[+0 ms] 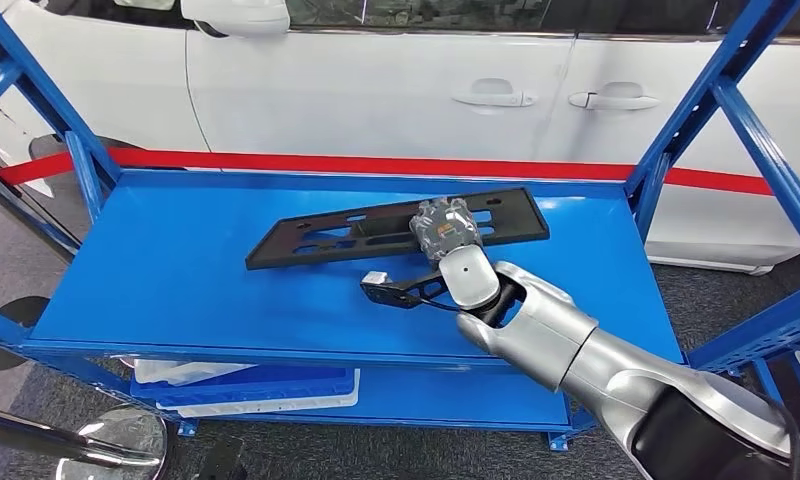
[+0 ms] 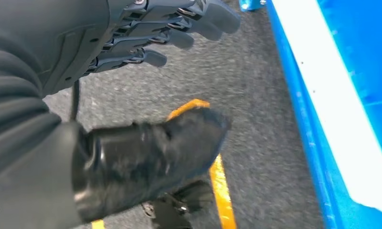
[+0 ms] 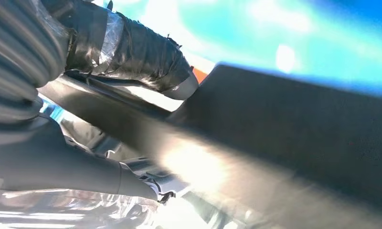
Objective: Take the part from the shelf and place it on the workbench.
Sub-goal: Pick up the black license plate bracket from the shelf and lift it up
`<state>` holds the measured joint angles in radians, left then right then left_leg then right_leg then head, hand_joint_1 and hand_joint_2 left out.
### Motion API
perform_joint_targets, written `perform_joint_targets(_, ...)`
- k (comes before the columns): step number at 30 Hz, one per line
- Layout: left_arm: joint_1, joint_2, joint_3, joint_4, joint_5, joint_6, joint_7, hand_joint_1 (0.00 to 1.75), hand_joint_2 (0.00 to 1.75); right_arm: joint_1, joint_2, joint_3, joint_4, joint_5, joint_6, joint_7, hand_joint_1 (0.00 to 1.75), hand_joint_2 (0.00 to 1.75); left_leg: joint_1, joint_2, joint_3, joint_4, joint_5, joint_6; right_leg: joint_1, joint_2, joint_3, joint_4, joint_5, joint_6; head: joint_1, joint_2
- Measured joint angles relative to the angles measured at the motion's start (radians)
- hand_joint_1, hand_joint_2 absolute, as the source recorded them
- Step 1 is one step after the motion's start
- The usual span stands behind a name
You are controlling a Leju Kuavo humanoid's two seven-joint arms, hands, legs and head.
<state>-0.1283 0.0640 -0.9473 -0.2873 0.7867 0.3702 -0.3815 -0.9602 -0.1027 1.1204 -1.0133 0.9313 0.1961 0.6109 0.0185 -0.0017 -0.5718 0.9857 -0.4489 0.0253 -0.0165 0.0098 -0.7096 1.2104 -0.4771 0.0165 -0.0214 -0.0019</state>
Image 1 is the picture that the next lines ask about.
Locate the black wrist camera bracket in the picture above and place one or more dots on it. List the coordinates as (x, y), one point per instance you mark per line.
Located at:
(400, 295)

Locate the chrome stanchion post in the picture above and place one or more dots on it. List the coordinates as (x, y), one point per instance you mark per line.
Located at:
(122, 437)
(29, 212)

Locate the white car side mirror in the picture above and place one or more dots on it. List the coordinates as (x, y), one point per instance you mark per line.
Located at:
(241, 16)

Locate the white plastic crate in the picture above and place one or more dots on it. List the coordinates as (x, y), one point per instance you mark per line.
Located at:
(175, 371)
(274, 405)

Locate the long black plastic part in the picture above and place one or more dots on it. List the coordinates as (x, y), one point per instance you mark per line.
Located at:
(274, 248)

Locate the blue metal shelf rack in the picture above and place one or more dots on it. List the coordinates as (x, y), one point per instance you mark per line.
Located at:
(175, 265)

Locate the red barrier belt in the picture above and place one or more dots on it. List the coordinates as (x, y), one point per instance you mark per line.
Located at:
(373, 164)

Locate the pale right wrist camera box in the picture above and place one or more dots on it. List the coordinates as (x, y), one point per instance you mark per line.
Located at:
(376, 278)

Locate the white car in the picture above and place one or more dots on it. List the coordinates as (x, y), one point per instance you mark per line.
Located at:
(373, 99)

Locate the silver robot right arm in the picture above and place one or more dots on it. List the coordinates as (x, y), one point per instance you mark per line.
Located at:
(552, 331)

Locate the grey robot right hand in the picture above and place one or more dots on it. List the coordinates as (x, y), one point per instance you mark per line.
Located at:
(443, 228)

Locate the black robot body part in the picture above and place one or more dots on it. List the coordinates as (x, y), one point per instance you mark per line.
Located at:
(221, 460)

